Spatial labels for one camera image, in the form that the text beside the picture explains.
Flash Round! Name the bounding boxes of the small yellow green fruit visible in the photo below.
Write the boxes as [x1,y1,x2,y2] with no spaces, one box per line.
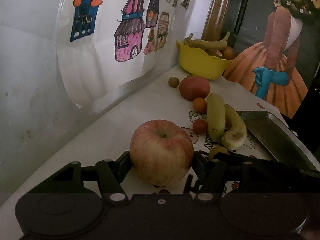
[208,146,229,161]

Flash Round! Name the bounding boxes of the red cherry tomato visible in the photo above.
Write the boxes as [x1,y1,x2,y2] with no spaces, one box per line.
[192,119,208,134]

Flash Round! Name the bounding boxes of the red yellow striped apple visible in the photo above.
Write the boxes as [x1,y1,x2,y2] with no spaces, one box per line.
[130,120,194,186]

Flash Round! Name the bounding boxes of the small orange tangerine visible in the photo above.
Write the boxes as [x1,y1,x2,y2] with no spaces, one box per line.
[193,98,207,114]

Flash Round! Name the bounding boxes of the large red tomato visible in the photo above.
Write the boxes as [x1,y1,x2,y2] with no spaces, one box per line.
[179,76,210,101]

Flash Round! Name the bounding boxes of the metal baking tray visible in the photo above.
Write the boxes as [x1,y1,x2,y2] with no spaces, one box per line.
[237,111,319,171]

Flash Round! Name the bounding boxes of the small brown green fruit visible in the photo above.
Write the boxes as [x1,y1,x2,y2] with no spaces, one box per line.
[168,76,180,88]

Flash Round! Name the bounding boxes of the yellow plastic fruit bowl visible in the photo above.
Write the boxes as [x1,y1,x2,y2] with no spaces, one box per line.
[176,41,232,80]

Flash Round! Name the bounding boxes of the stickered dark fruit in bowl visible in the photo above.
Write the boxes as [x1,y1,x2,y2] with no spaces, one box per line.
[206,49,223,58]

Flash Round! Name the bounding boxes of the orange fruit in bowl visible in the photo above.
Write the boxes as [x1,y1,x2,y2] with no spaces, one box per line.
[221,46,235,60]

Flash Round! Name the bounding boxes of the banana in yellow bowl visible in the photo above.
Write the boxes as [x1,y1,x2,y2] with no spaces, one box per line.
[183,31,231,50]

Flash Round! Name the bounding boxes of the houses drawing paper sheet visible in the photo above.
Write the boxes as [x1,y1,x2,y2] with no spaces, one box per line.
[57,0,211,108]

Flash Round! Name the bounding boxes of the orange dress girl painting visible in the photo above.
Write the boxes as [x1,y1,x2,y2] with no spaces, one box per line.
[223,0,319,118]

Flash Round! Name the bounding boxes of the brown wooden post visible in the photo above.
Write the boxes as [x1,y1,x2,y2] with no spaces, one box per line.
[202,0,231,41]

